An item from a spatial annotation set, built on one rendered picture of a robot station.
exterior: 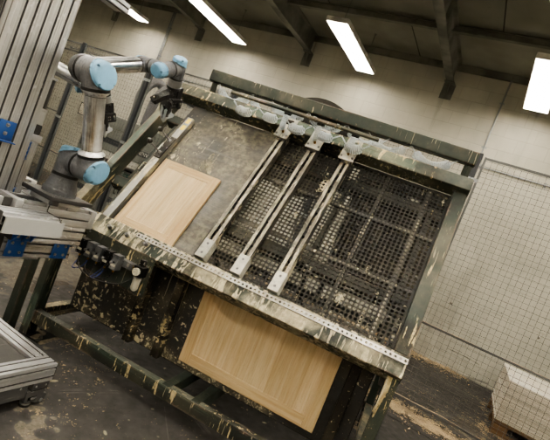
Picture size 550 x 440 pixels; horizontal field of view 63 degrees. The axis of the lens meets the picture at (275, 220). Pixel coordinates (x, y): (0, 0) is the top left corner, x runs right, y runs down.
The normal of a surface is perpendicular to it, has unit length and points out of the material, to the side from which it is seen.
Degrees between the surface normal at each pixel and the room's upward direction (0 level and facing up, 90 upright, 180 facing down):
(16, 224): 90
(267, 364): 90
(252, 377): 90
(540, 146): 90
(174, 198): 57
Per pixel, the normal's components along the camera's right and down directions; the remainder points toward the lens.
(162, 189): -0.04, -0.56
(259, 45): -0.41, -0.11
